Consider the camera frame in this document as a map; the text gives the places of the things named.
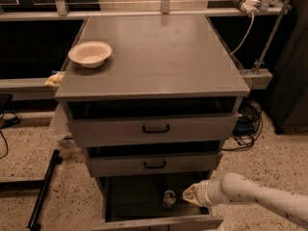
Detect white power cable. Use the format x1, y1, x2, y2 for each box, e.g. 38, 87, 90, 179
228, 13, 256, 57

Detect middle grey drawer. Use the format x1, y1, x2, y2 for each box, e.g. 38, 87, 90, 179
86, 141, 222, 177

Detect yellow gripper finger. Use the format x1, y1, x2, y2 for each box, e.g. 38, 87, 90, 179
183, 183, 198, 195
183, 194, 202, 207

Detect grey metal rail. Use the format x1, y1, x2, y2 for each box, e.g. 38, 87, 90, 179
0, 68, 272, 101

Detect bottom grey drawer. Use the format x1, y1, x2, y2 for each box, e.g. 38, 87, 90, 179
92, 172, 223, 231

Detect white power strip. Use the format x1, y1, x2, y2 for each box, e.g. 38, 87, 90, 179
231, 0, 260, 16

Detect white paper bowl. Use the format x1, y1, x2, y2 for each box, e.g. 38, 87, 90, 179
68, 41, 113, 68

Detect clear plastic bag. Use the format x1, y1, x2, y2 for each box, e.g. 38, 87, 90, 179
48, 104, 71, 141

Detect black metal floor stand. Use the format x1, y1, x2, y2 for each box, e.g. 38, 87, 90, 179
0, 149, 63, 231

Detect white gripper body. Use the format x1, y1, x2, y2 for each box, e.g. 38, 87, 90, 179
196, 180, 224, 207

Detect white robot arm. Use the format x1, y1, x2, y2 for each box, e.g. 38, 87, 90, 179
183, 173, 308, 230

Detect black cable left floor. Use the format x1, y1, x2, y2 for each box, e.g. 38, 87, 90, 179
0, 93, 22, 161

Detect yellow sponge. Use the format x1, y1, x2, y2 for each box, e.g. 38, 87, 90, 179
45, 72, 64, 88

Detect dark cabinet right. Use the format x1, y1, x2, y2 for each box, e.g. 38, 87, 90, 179
264, 0, 308, 135

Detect grey drawer cabinet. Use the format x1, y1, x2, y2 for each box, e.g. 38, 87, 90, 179
54, 13, 251, 231

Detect grey drawer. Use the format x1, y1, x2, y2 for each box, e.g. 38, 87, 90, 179
92, 172, 223, 231
67, 96, 241, 147
86, 141, 222, 177

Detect top grey drawer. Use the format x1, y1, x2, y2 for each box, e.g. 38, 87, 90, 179
67, 96, 241, 147

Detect silver 7up can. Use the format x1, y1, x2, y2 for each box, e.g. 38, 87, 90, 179
162, 190, 177, 210

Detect black cable bundle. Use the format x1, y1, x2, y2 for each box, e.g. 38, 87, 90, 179
221, 99, 264, 152

